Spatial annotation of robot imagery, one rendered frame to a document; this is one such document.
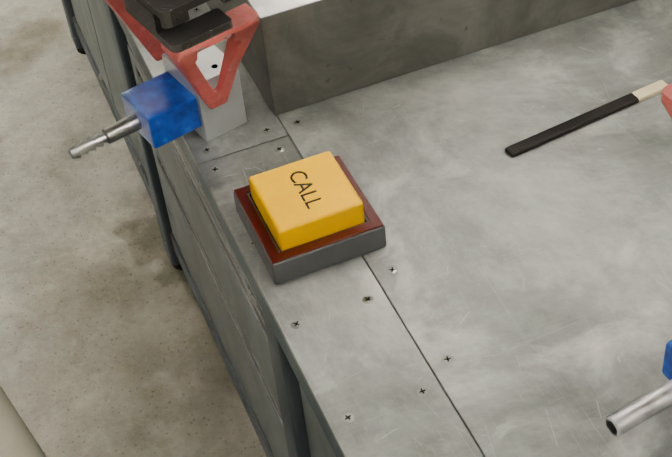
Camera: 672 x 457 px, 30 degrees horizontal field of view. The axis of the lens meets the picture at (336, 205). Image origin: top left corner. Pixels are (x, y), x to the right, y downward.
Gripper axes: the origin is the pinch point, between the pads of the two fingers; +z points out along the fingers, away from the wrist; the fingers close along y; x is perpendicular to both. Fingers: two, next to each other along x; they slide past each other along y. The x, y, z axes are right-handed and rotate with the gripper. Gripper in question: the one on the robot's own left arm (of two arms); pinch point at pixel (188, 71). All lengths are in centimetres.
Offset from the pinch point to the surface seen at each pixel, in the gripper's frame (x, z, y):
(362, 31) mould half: -12.1, -0.4, -5.1
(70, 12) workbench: -34, 73, 125
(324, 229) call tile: 0.8, 2.4, -18.0
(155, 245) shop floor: -19, 84, 71
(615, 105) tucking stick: -24.2, 4.6, -19.4
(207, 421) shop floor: -7, 84, 36
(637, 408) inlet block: -3.9, 1.9, -41.2
